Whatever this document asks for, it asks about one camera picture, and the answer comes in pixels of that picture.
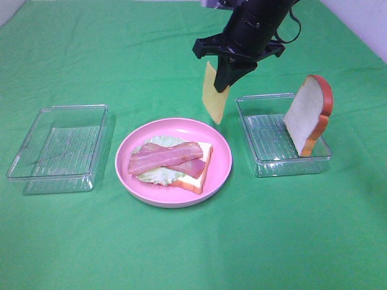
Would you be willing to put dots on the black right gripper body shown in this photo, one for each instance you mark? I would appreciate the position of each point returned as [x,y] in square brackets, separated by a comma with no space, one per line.
[247,36]

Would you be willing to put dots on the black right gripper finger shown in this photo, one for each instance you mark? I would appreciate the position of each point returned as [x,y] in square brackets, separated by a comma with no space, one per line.
[230,70]

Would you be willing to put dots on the yellow toy cheese slice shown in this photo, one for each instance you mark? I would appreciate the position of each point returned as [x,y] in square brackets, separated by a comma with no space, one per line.
[213,101]

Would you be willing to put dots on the toy bread slice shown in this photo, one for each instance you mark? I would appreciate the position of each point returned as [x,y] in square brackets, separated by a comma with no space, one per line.
[309,113]
[195,185]

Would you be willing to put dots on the toy bacon strip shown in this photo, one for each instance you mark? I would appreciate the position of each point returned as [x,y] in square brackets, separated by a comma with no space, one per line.
[159,156]
[193,168]

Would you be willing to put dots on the toy lettuce leaf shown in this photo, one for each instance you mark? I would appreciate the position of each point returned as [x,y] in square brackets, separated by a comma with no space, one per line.
[160,175]

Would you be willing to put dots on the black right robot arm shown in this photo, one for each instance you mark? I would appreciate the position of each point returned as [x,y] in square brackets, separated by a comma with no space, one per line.
[270,4]

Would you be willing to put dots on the right clear plastic tray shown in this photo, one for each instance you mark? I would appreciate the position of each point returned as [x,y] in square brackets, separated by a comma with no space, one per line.
[270,147]

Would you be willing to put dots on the clear plastic tray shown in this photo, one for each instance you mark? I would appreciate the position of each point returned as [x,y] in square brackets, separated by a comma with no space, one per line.
[62,151]
[270,147]

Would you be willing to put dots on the pink round plate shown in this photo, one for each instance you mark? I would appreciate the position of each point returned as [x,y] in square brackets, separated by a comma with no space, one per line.
[220,162]

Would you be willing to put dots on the left clear plastic tray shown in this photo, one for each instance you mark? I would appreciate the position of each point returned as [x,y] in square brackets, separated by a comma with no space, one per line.
[62,151]

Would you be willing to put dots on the green tablecloth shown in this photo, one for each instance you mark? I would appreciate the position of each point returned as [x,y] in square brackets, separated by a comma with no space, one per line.
[324,231]

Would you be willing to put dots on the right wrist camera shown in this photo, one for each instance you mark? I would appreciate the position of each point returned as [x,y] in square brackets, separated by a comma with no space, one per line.
[220,4]

